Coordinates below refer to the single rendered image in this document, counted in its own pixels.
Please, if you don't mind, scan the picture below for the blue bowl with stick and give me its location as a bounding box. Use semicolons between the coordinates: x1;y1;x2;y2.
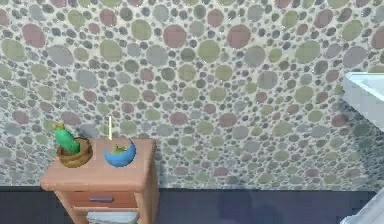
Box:
103;115;137;168

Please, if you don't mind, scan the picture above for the light wooden stand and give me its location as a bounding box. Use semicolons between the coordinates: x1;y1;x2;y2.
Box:
39;137;160;224

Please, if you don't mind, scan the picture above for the green cactus in brown pot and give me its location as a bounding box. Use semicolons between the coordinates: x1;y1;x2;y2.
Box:
52;121;94;169

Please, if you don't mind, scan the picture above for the white folded towel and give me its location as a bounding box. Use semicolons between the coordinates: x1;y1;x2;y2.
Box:
86;211;140;224

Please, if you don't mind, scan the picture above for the white bathtub edge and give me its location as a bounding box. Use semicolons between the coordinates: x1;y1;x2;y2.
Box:
339;188;384;224

